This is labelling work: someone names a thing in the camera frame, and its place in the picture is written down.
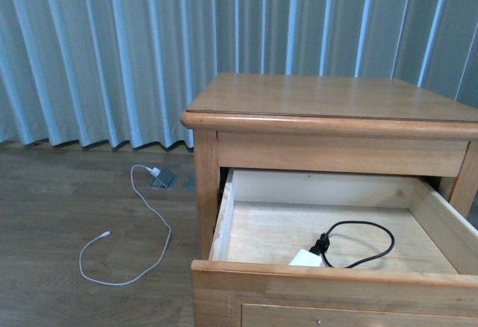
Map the black charger cable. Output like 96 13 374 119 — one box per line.
309 220 396 270

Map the white charger adapter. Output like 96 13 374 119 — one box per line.
289 249 323 267

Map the wooden drawer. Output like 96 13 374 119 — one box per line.
191 169 477 326

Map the closed grey floor socket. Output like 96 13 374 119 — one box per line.
182 176 196 190

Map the open grey floor socket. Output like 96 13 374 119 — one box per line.
147 168 178 190

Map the white plug in floor socket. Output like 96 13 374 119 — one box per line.
150 167 161 177

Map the pale pleated curtain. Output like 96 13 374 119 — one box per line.
1 0 477 147

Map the wooden nightstand frame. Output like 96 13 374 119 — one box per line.
181 73 477 258

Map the white cable on floor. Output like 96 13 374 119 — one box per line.
78 164 173 287

